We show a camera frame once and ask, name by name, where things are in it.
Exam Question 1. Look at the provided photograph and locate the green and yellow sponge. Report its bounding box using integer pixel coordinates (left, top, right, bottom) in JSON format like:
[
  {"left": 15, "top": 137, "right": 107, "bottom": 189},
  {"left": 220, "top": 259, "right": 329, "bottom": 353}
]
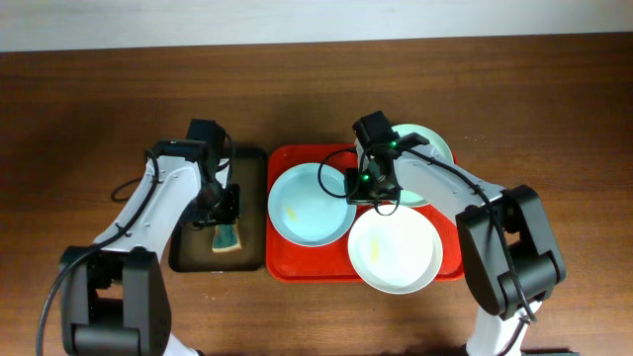
[{"left": 212, "top": 223, "right": 241, "bottom": 253}]

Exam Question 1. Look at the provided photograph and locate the light blue plate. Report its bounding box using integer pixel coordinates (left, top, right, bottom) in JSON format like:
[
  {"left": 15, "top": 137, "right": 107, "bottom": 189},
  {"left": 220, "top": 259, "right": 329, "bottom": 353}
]
[{"left": 268, "top": 163, "right": 357, "bottom": 247}]

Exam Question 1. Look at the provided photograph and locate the white plate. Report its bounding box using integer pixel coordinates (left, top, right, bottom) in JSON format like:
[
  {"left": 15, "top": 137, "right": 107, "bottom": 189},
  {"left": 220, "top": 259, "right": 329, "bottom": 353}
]
[{"left": 347, "top": 205, "right": 443, "bottom": 295}]

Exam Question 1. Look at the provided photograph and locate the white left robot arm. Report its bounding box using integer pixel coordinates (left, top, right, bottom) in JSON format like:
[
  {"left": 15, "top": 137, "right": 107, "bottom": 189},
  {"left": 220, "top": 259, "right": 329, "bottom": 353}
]
[{"left": 49, "top": 136, "right": 237, "bottom": 355}]

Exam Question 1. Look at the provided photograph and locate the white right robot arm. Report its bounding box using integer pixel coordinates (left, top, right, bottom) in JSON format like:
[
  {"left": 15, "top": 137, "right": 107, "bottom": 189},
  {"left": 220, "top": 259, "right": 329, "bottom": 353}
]
[{"left": 346, "top": 132, "right": 567, "bottom": 355}]

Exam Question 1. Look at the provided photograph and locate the black rectangular tray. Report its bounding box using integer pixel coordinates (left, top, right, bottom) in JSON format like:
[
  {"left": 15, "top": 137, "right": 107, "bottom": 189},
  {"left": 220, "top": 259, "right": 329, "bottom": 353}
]
[{"left": 168, "top": 146, "right": 268, "bottom": 273}]

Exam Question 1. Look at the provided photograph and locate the red plastic tray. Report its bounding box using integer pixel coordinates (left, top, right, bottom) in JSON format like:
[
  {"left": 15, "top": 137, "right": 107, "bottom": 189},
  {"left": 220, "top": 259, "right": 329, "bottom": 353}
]
[{"left": 266, "top": 143, "right": 465, "bottom": 283}]

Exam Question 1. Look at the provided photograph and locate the light green plate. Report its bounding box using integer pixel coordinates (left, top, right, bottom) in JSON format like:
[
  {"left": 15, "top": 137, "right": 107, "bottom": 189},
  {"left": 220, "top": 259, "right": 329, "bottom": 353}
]
[{"left": 392, "top": 124, "right": 455, "bottom": 208}]

